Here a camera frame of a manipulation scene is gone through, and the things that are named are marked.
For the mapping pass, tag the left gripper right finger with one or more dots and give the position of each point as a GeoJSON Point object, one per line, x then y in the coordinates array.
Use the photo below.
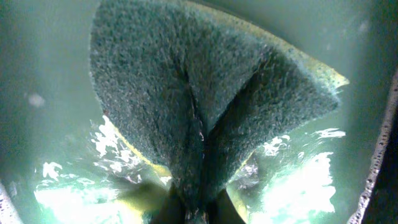
{"type": "Point", "coordinates": [222, 211]}

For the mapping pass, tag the green water tray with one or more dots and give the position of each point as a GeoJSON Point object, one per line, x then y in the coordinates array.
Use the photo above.
{"type": "Point", "coordinates": [61, 161]}

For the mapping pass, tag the green yellow sponge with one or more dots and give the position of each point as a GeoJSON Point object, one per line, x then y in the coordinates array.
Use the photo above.
{"type": "Point", "coordinates": [194, 90]}

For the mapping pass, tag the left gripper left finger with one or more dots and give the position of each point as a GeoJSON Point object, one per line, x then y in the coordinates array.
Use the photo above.
{"type": "Point", "coordinates": [172, 211]}

